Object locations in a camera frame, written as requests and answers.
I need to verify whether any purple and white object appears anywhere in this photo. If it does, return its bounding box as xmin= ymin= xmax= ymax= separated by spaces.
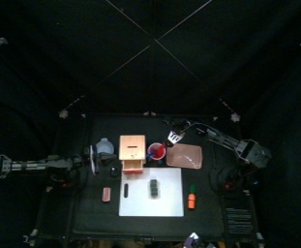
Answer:
xmin=184 ymin=232 xmax=205 ymax=248

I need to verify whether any pink rectangular block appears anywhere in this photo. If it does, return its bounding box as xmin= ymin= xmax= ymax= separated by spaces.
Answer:
xmin=101 ymin=186 xmax=112 ymax=203

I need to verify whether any orange toy carrot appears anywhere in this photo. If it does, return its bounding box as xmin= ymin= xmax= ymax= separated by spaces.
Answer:
xmin=186 ymin=184 xmax=197 ymax=210

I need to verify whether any wooden box with slot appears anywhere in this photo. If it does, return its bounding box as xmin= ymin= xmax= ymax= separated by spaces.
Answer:
xmin=117 ymin=134 xmax=148 ymax=162

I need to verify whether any thin white cord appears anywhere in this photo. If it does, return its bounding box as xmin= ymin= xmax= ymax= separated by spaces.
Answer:
xmin=104 ymin=0 xmax=237 ymax=116

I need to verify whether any light blue bottle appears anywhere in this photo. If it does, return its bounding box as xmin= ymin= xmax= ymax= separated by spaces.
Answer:
xmin=94 ymin=137 xmax=116 ymax=156

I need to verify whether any white cutting board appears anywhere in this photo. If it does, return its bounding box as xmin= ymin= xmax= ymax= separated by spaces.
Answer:
xmin=117 ymin=167 xmax=186 ymax=218

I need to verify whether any red plastic cup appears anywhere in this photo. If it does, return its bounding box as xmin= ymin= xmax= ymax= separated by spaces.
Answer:
xmin=146 ymin=141 xmax=168 ymax=162

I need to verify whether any black panel with white text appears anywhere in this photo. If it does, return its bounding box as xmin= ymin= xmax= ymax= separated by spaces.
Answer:
xmin=220 ymin=196 xmax=256 ymax=240

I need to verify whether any wooden drawer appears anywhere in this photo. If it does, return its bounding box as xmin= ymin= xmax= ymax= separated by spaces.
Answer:
xmin=120 ymin=159 xmax=146 ymax=176

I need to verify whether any pink rectangular plate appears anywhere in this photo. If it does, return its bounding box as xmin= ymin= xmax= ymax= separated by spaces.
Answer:
xmin=164 ymin=142 xmax=204 ymax=171

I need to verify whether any white slotted spatula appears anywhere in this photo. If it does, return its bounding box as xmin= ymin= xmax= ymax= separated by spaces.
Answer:
xmin=166 ymin=130 xmax=185 ymax=145

